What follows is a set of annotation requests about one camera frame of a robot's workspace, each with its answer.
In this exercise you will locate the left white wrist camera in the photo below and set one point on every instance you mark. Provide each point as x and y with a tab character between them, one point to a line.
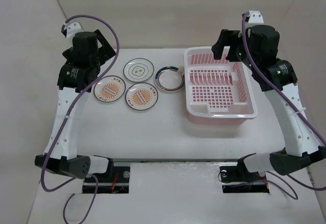
70	29

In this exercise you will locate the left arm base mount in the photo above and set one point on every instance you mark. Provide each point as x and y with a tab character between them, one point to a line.
114	181

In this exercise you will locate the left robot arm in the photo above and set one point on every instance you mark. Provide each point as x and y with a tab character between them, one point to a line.
60	156

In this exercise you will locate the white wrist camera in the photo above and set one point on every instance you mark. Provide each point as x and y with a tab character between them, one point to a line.
252	18
70	29

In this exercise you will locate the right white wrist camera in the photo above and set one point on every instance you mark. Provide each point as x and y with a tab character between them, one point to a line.
252	18

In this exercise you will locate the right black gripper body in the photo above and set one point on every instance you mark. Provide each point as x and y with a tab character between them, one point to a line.
254	57

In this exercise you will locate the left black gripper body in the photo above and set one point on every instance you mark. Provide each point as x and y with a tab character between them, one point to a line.
69	53

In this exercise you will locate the white plate teal red rim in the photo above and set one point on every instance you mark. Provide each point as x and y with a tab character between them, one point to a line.
169	78

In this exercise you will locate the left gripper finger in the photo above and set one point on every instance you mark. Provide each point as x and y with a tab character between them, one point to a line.
103	59
105	49

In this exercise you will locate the orange sunburst plate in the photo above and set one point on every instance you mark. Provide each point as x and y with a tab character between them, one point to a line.
109	89
141	96

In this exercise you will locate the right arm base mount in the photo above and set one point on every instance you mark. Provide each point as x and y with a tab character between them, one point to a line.
234	181

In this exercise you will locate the pink white dish rack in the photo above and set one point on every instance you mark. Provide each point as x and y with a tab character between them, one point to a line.
218	92

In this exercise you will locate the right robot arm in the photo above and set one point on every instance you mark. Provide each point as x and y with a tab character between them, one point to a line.
302	143

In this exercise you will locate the white plate green flower pattern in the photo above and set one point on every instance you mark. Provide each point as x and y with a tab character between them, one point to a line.
138	70

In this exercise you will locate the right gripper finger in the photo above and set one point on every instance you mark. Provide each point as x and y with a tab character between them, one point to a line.
223	40
233	53

